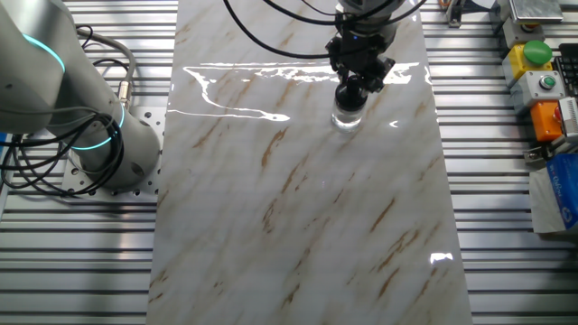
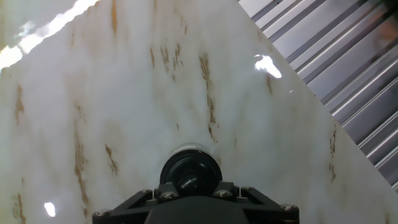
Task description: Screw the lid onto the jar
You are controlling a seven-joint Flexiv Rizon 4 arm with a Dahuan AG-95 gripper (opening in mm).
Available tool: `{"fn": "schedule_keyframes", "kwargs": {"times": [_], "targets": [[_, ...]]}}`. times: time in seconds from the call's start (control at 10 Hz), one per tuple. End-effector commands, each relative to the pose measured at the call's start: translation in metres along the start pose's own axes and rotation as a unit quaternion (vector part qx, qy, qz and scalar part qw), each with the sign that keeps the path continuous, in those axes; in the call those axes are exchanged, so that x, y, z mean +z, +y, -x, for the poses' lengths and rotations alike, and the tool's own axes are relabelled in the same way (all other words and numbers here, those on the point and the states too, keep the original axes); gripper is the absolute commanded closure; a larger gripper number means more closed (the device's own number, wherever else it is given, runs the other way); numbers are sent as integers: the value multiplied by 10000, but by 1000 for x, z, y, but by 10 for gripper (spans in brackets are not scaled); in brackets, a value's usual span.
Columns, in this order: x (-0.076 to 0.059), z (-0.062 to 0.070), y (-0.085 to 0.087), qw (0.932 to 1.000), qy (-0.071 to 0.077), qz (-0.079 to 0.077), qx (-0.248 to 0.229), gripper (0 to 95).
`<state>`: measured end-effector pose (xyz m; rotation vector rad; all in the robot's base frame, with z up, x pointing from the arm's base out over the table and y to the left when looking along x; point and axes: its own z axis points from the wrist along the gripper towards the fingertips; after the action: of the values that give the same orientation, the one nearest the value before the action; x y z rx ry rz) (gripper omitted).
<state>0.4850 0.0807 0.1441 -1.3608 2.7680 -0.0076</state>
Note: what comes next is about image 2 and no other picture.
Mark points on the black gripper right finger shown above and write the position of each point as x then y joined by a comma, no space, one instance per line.
267,208

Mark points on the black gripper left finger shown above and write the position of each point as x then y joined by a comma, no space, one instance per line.
124,208

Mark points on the small clear glass jar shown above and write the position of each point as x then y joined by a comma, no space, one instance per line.
186,146

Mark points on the white marble pattern mat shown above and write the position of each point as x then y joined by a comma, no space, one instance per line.
124,109

